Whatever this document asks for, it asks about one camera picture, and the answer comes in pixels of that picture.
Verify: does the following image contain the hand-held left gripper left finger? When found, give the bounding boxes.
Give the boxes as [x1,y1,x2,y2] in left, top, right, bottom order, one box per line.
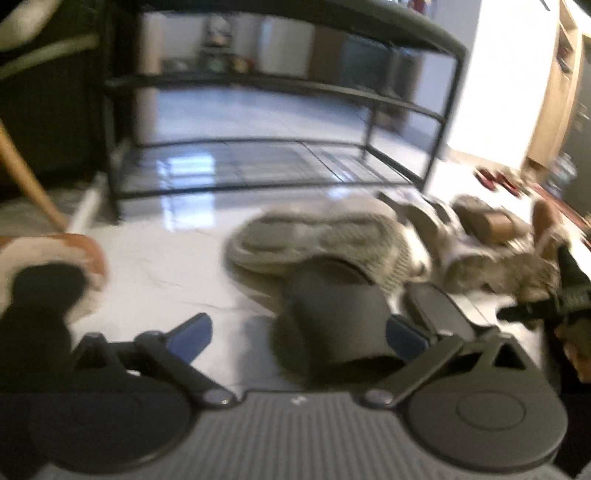
[74,313,232,410]

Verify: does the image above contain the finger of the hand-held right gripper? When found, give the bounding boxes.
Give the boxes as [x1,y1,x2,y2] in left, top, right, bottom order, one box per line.
[497,300,557,326]
[555,244,583,296]

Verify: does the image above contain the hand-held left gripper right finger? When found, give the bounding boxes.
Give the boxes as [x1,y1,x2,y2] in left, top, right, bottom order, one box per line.
[362,315,543,410]

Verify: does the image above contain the black slipper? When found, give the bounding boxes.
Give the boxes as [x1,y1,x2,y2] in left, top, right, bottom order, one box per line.
[403,281,502,337]
[271,257,408,385]

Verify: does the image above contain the black metal shoe rack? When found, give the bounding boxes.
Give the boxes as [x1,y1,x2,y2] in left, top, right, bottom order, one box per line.
[102,0,467,222]

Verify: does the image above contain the person's right hand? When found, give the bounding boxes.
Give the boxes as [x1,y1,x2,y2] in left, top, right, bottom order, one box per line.
[553,320,591,376]

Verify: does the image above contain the brown fur-lined slipper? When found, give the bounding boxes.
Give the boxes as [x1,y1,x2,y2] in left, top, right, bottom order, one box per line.
[452,195,529,246]
[0,232,110,324]
[530,198,571,260]

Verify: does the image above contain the grey furry slipper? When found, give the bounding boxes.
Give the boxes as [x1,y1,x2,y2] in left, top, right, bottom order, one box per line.
[444,251,561,297]

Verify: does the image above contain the clear water bottle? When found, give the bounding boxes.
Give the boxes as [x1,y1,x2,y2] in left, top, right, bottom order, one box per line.
[546,154,579,197]

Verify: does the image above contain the white slide sandal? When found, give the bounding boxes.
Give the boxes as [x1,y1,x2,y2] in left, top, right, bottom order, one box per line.
[381,191,465,275]

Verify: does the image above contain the pair of red slippers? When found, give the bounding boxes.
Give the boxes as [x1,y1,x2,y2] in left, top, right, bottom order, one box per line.
[475,167,520,197]

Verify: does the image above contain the beige ribbed-sole shoe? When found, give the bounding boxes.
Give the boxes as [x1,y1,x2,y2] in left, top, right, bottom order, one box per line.
[225,207,419,297]

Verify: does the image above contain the person's left leg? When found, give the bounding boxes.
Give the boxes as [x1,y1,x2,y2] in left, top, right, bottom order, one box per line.
[0,265,108,398]

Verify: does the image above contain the white baseboard strip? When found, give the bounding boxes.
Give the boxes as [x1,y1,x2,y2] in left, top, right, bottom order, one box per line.
[66,172,106,232]

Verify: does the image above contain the wooden cabinet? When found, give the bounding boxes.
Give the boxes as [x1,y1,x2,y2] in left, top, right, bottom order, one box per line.
[525,0,583,172]

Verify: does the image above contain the wooden chair leg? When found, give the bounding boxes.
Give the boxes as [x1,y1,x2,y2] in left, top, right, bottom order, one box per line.
[0,119,69,232]

